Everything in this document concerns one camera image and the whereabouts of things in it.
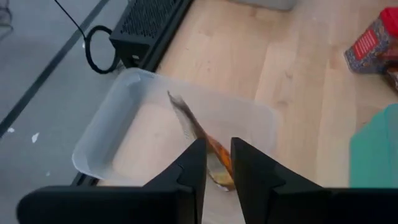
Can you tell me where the teal translucent tray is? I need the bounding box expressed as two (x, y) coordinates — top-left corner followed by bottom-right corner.
(348, 103), (398, 189)

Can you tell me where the black perforated computer case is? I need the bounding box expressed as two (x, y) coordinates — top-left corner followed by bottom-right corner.
(108, 0), (193, 72)

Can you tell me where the clear plastic bin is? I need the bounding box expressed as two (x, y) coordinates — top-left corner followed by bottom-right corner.
(71, 67), (279, 190)

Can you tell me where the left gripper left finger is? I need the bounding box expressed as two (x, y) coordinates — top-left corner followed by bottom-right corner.
(16, 138), (208, 224)

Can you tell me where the coiled black cable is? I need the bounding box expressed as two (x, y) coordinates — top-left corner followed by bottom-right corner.
(52, 0), (121, 75)

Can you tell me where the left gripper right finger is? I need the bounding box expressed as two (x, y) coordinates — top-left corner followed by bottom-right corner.
(230, 137), (398, 224)

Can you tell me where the red lid paprika tin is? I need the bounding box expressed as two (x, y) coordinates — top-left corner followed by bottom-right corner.
(344, 6), (398, 75)

